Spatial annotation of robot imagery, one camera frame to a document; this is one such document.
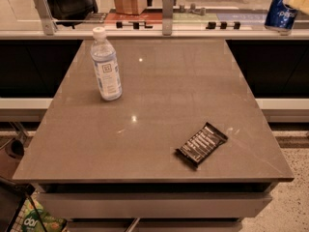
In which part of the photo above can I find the black snack bar wrapper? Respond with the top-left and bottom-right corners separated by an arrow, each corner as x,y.
177,122 -> 228,167

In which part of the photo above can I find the clear plastic water bottle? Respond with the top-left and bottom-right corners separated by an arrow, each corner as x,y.
90,27 -> 123,101

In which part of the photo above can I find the black office chair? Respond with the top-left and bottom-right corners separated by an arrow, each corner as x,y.
47,0 -> 98,27

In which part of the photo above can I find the black wire basket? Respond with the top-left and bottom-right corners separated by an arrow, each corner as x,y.
0,177 -> 35,232

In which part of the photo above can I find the blue pepsi can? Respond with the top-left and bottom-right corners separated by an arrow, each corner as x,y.
265,0 -> 298,32

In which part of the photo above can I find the middle metal glass bracket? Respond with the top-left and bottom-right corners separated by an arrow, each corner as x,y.
162,0 -> 174,36

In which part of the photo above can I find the grey table drawer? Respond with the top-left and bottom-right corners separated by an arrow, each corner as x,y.
39,192 -> 272,218

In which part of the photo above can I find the left metal glass bracket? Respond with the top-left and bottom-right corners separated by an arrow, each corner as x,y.
33,0 -> 57,36

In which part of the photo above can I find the green chip bag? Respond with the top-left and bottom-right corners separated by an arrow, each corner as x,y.
21,199 -> 68,232

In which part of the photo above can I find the metal glass bracket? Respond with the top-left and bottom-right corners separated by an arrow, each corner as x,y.
33,0 -> 57,36
162,0 -> 174,36

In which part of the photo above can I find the colourful floor mat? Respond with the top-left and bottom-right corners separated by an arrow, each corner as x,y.
85,8 -> 267,29

